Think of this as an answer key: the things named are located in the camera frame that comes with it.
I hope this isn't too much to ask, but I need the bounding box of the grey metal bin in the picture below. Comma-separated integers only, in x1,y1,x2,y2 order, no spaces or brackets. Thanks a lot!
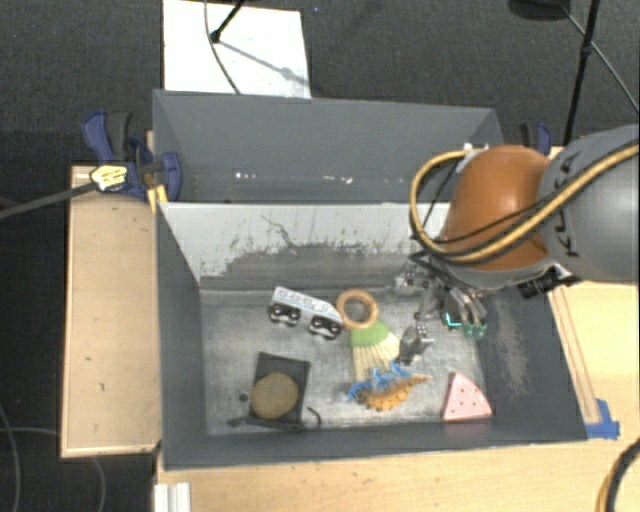
151,88,589,472

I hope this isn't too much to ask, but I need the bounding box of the tan wooden ring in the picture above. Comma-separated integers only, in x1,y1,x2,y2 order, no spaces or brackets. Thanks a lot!
335,288,380,332

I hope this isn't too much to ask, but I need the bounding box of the white toy train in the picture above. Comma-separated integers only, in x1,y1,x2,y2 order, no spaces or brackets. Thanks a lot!
268,286,345,342

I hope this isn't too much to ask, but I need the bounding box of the pale wood board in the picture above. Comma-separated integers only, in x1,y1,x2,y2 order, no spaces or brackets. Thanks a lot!
59,164,164,459

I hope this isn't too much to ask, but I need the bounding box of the pink wedge with dots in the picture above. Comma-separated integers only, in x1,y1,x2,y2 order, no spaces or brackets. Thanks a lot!
439,370,494,423

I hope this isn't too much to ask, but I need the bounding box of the blue and orange toy dinosaur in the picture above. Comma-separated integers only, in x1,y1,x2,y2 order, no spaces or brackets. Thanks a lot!
346,361,434,414

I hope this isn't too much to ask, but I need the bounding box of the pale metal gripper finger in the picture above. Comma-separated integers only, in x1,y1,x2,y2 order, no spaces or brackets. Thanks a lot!
398,322,437,366
393,262,422,294

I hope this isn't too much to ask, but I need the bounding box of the black cylinder on white bracket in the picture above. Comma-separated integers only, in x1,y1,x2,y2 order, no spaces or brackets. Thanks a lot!
517,265,574,300

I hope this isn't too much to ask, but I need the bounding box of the black cloth pouch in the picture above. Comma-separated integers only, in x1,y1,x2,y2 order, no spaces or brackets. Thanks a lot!
225,351,322,435

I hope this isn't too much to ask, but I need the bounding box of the tan round disc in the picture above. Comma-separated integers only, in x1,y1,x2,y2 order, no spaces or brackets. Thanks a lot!
249,371,301,421

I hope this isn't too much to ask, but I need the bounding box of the green and tan brush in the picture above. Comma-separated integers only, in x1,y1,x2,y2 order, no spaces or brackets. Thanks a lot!
348,319,402,382

